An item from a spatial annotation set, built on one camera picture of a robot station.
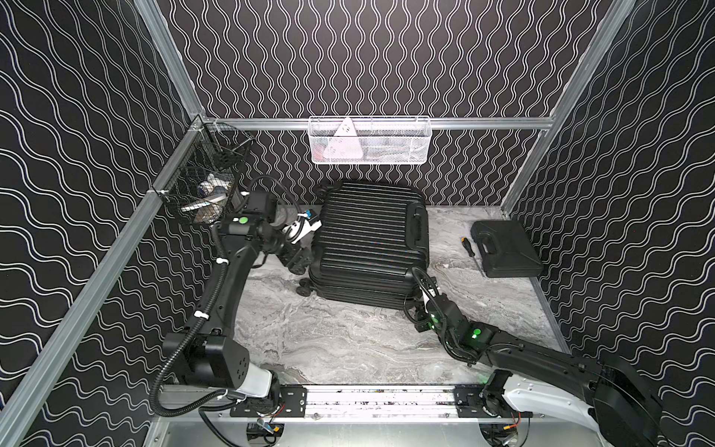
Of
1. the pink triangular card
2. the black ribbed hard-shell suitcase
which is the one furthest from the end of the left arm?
the pink triangular card

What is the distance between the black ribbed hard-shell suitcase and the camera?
2.58 ft

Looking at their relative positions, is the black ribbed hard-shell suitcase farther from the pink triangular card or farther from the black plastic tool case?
the black plastic tool case

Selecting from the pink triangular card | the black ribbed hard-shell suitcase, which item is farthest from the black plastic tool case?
the pink triangular card

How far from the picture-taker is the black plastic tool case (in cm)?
98

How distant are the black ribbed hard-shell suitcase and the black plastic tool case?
27 cm

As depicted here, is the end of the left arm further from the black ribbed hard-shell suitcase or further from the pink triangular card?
the pink triangular card

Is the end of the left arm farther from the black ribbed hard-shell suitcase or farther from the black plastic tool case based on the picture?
the black plastic tool case

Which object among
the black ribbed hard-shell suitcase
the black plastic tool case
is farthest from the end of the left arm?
the black plastic tool case

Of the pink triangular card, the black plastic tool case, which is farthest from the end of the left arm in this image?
the black plastic tool case

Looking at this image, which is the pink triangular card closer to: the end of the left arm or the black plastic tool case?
the end of the left arm

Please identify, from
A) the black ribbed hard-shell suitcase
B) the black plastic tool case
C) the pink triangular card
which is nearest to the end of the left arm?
the black ribbed hard-shell suitcase
